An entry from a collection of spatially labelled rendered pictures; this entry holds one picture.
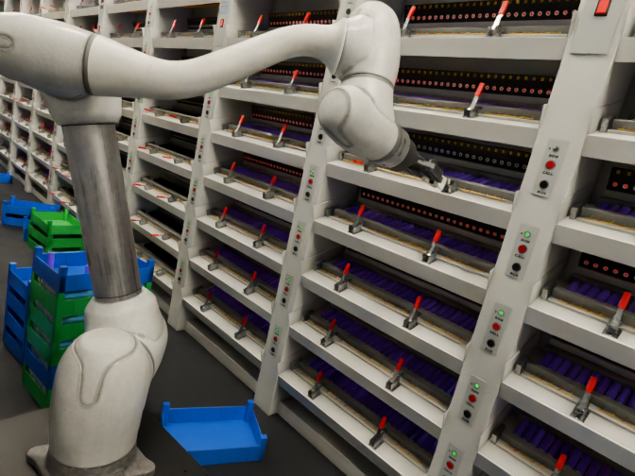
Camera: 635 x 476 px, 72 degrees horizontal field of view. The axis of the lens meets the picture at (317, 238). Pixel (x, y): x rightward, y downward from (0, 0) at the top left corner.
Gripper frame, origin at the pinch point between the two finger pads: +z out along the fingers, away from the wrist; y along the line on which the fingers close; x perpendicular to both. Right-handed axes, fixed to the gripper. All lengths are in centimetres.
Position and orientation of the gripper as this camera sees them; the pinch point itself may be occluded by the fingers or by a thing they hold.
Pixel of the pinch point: (434, 178)
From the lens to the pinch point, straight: 111.1
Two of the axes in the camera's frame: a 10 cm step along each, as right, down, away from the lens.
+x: 3.6, -9.3, -0.5
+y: 6.9, 3.0, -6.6
